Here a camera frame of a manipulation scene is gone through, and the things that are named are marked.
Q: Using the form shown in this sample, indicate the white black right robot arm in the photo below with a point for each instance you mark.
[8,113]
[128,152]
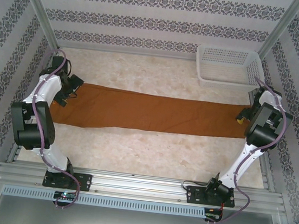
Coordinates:
[245,156]

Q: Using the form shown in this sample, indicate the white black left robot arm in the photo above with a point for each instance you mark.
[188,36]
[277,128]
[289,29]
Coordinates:
[42,92]

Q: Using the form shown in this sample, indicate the aluminium mounting rail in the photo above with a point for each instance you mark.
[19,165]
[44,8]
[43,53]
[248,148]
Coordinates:
[140,184]

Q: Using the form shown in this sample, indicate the brown long pants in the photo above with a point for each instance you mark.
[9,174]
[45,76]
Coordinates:
[152,112]

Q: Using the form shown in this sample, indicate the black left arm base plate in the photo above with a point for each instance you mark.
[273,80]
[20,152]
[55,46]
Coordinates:
[85,182]

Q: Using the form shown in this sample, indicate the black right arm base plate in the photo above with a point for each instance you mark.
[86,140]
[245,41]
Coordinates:
[195,195]

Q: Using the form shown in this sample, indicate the aluminium back rail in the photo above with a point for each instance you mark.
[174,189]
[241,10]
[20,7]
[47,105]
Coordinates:
[124,51]

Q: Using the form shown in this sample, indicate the white plastic basket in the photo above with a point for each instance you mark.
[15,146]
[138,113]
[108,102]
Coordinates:
[224,80]

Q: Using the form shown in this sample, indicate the aluminium frame post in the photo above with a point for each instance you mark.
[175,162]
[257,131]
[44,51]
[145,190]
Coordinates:
[39,8]
[281,29]

